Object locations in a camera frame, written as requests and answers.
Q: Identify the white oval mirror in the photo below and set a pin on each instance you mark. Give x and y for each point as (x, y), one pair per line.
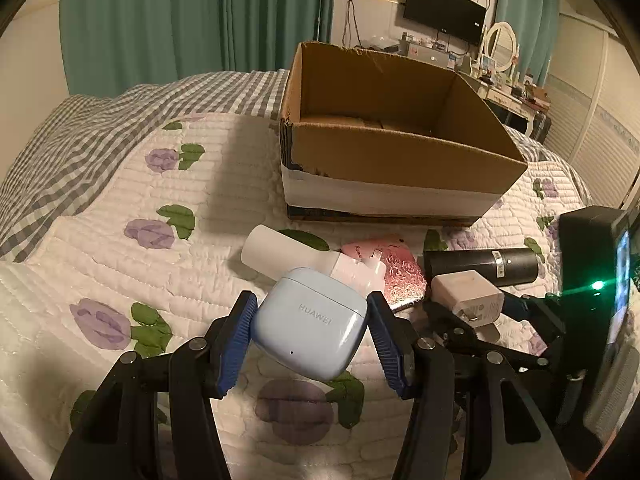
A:
(500, 47)

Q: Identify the black cylinder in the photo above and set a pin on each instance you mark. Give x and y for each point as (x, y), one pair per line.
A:
(465, 265)

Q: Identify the narrow teal curtain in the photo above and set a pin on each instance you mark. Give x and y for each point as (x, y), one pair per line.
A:
(530, 15)

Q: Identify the black wall television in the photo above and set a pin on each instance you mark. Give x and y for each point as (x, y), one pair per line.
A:
(442, 10)

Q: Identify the white cube charger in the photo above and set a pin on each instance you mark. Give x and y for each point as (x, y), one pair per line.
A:
(467, 295)

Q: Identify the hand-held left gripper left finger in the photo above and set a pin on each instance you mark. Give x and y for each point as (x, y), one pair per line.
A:
(234, 355)

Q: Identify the grey gingham bed sheet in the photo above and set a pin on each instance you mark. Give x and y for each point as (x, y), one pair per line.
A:
(75, 140)

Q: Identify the white plug adapter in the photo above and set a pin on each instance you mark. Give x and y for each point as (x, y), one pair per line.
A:
(357, 272)

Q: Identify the cardboard box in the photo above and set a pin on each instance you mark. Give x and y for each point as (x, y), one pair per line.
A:
(400, 170)

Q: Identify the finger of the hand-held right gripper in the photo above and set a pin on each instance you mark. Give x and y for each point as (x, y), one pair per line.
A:
(450, 322)
(517, 306)

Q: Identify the white cylindrical bottle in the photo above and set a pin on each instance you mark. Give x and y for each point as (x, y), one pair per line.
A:
(280, 252)

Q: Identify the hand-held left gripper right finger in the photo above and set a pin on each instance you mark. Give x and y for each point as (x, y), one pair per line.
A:
(391, 355)

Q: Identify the white sliding wardrobe door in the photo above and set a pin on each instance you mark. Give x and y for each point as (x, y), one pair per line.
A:
(595, 110)

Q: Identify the white dressing table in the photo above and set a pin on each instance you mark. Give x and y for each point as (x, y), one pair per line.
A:
(520, 102)

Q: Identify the white floral quilt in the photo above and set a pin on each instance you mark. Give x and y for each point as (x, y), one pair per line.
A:
(150, 270)

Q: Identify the light blue earbuds case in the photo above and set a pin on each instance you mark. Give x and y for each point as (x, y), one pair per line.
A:
(312, 320)

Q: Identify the pink patterned packet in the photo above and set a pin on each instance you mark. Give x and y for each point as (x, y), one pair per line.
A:
(402, 275)

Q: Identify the wide teal curtain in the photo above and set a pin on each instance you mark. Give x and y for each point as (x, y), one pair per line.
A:
(175, 15)

